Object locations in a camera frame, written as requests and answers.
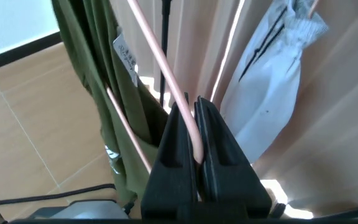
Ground black cable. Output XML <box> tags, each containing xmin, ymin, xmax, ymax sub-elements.
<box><xmin>0</xmin><ymin>182</ymin><xmax>117</xmax><ymax>207</ymax></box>

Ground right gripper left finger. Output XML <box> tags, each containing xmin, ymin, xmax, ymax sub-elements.
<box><xmin>140</xmin><ymin>92</ymin><xmax>199</xmax><ymax>219</ymax></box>

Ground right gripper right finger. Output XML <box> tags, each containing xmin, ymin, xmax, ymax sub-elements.
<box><xmin>193</xmin><ymin>95</ymin><xmax>273</xmax><ymax>219</ymax></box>

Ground pale grey shorts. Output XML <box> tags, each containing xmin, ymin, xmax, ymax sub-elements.
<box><xmin>219</xmin><ymin>0</ymin><xmax>329</xmax><ymax>164</ymax></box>

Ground black clothes rack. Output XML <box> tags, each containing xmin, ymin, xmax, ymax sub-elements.
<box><xmin>159</xmin><ymin>0</ymin><xmax>358</xmax><ymax>219</ymax></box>

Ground green garment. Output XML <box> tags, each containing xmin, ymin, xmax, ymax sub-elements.
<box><xmin>50</xmin><ymin>0</ymin><xmax>169</xmax><ymax>203</ymax></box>

